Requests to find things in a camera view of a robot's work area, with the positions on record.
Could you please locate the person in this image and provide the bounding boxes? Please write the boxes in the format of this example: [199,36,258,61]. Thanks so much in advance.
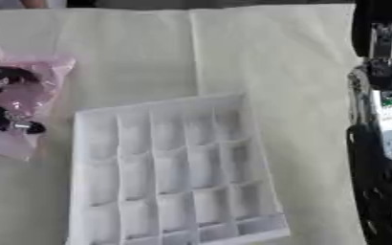
[18,0,51,9]

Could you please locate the pink plastic bag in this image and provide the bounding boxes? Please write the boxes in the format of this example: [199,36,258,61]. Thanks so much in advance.
[0,42,77,163]

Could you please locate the white compartment box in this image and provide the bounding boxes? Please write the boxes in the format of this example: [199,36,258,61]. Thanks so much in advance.
[63,92,294,245]

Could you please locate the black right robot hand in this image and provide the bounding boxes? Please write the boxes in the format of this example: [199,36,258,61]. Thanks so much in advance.
[350,0,392,61]

